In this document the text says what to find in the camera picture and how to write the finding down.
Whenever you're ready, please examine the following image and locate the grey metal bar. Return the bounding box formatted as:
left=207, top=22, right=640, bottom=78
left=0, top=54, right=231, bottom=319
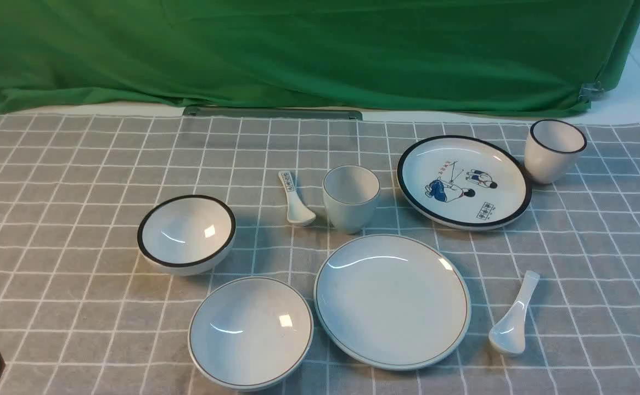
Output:
left=182, top=106, right=363, bottom=121

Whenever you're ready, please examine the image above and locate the grey checked tablecloth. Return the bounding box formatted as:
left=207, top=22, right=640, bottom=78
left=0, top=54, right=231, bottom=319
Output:
left=0, top=115, right=640, bottom=394

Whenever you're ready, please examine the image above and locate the green backdrop cloth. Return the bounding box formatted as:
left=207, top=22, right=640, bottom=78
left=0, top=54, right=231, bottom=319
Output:
left=0, top=1, right=640, bottom=117

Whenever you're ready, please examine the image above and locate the black-rimmed illustrated plate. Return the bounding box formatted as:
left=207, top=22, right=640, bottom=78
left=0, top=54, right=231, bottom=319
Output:
left=397, top=135, right=532, bottom=231

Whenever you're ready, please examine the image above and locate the black-rimmed white bowl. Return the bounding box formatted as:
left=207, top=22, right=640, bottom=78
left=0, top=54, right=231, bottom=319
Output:
left=136, top=194, right=237, bottom=276

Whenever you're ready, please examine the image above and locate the metal clip on backdrop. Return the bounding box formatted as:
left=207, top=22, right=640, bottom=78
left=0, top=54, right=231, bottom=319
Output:
left=579, top=81, right=607, bottom=101

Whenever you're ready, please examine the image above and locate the white cup black rim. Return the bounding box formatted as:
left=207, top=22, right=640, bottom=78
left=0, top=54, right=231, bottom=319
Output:
left=524, top=119, right=588, bottom=184

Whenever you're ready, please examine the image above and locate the white cup thin rim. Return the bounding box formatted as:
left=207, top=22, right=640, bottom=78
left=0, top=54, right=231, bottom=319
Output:
left=322, top=165, right=380, bottom=234

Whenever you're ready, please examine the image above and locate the plain white ceramic spoon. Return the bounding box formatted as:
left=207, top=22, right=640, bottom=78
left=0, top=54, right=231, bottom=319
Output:
left=488, top=270, right=540, bottom=356

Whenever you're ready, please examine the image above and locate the white shallow bowl thin rim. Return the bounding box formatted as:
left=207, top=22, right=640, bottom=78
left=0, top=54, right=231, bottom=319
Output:
left=187, top=276, right=315, bottom=392

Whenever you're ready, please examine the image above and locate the white spoon with print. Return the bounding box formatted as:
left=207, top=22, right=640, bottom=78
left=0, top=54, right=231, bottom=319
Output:
left=278, top=170, right=317, bottom=227

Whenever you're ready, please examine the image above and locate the white plate thin rim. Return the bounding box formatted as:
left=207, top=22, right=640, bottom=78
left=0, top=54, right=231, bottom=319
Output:
left=313, top=234, right=471, bottom=371

